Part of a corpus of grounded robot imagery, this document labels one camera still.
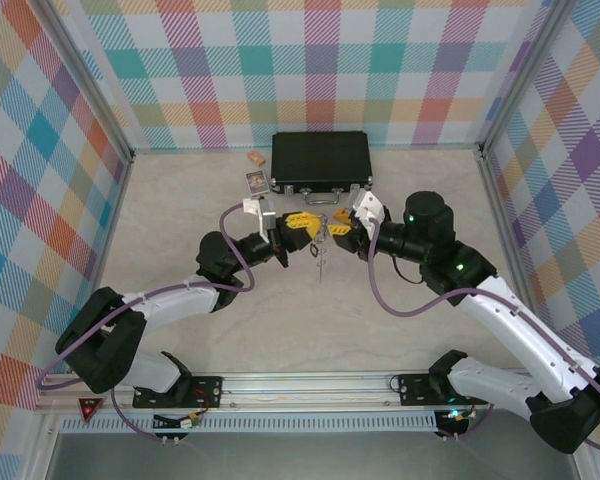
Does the silver keyring with keys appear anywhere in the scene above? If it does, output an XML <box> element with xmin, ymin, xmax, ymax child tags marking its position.
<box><xmin>309</xmin><ymin>213</ymin><xmax>332</xmax><ymax>284</ymax></box>

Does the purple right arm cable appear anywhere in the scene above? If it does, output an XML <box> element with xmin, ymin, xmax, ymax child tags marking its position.
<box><xmin>366</xmin><ymin>217</ymin><xmax>600</xmax><ymax>454</ymax></box>

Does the red warning triangle sticker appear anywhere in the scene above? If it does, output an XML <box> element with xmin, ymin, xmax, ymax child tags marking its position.
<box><xmin>76</xmin><ymin>396</ymin><xmax>105</xmax><ymax>422</ymax></box>

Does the black case with metal handle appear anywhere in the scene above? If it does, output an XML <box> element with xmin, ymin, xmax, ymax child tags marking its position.
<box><xmin>270</xmin><ymin>130</ymin><xmax>374</xmax><ymax>207</ymax></box>

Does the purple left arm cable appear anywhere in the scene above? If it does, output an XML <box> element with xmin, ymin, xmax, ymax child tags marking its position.
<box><xmin>37</xmin><ymin>202</ymin><xmax>257</xmax><ymax>393</ymax></box>

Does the grey metal panel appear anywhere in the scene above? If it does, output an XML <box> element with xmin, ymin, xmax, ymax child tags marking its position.
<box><xmin>47</xmin><ymin>430</ymin><xmax>581</xmax><ymax>480</ymax></box>

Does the small colourful card box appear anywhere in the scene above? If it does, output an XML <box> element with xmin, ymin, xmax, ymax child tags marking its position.
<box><xmin>243</xmin><ymin>170</ymin><xmax>271</xmax><ymax>198</ymax></box>

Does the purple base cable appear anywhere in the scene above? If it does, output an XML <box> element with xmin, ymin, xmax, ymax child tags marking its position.
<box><xmin>110</xmin><ymin>387</ymin><xmax>181</xmax><ymax>445</ymax></box>
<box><xmin>436</xmin><ymin>402</ymin><xmax>497</xmax><ymax>444</ymax></box>

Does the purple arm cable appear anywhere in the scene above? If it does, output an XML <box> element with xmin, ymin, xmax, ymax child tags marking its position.
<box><xmin>37</xmin><ymin>202</ymin><xmax>257</xmax><ymax>393</ymax></box>
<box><xmin>366</xmin><ymin>217</ymin><xmax>600</xmax><ymax>454</ymax></box>

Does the white slotted cable duct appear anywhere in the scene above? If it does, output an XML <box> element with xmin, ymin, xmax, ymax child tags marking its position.
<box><xmin>61</xmin><ymin>410</ymin><xmax>440</xmax><ymax>433</ymax></box>

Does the aluminium frame post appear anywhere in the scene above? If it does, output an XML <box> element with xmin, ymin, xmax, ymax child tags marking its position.
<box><xmin>477</xmin><ymin>0</ymin><xmax>579</xmax><ymax>159</ymax></box>
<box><xmin>29</xmin><ymin>0</ymin><xmax>136</xmax><ymax>164</ymax></box>

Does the aluminium side rail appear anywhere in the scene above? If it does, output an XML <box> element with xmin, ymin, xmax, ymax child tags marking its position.
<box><xmin>39</xmin><ymin>154</ymin><xmax>136</xmax><ymax>480</ymax></box>
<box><xmin>477</xmin><ymin>152</ymin><xmax>596</xmax><ymax>480</ymax></box>

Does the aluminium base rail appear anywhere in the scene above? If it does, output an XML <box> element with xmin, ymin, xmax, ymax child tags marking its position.
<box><xmin>132</xmin><ymin>372</ymin><xmax>481</xmax><ymax>410</ymax></box>

